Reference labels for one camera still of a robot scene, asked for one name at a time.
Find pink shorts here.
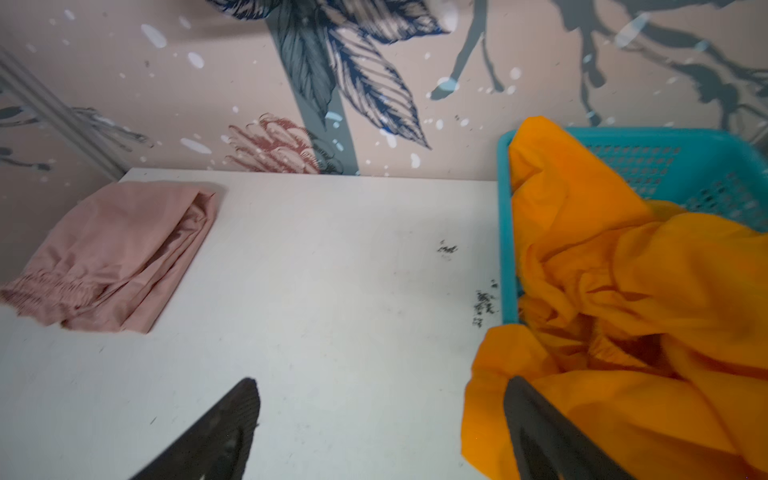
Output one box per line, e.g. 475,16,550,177
1,182,219,334

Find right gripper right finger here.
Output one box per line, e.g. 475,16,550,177
503,376,632,480

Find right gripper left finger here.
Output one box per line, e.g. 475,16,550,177
134,378,261,480

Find teal plastic basket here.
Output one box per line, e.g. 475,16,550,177
496,126,768,326

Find orange shorts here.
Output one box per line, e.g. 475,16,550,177
461,117,767,479

